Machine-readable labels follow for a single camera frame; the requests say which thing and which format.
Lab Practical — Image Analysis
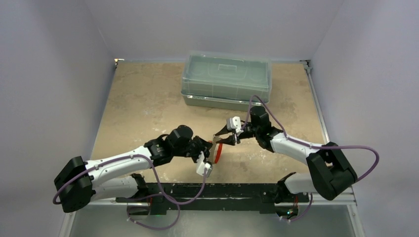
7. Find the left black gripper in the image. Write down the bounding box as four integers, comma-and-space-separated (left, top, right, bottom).
172, 135, 213, 166

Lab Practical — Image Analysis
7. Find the red handled metal key tool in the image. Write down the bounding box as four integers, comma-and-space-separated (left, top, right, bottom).
208, 136, 223, 164

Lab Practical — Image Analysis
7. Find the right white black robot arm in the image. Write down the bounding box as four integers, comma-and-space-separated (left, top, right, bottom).
216, 106, 358, 201

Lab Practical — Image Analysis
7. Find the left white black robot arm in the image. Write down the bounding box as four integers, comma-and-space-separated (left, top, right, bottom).
52, 125, 213, 213

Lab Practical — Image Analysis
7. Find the clear lidded grey storage box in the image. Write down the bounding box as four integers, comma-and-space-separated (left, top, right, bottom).
180, 51, 272, 111

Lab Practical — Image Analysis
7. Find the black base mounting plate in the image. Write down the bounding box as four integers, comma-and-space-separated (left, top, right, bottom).
116, 183, 310, 215

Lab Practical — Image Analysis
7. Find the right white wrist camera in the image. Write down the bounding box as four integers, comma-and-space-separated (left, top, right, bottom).
226, 116, 243, 134

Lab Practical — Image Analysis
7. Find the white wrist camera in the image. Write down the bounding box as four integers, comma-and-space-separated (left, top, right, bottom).
196, 159, 212, 178
226, 116, 243, 134

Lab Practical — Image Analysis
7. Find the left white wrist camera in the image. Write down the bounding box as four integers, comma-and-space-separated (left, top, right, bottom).
196, 159, 212, 178

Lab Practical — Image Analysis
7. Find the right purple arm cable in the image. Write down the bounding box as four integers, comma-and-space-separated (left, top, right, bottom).
240, 95, 380, 184

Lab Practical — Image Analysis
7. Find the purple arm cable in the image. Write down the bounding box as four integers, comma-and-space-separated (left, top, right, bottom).
52, 154, 209, 206
240, 95, 380, 184

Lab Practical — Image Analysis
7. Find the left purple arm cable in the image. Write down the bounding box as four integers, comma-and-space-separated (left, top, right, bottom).
52, 154, 209, 206

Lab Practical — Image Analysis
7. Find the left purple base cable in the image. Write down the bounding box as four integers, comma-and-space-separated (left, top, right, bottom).
126, 193, 182, 230

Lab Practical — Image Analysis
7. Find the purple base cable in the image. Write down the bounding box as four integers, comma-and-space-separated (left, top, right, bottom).
279, 191, 314, 223
126, 193, 182, 230

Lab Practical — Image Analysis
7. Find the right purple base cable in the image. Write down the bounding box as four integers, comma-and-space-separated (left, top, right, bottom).
279, 191, 314, 223

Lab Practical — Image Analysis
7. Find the aluminium frame rail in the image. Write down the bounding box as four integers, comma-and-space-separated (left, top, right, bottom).
53, 55, 358, 222

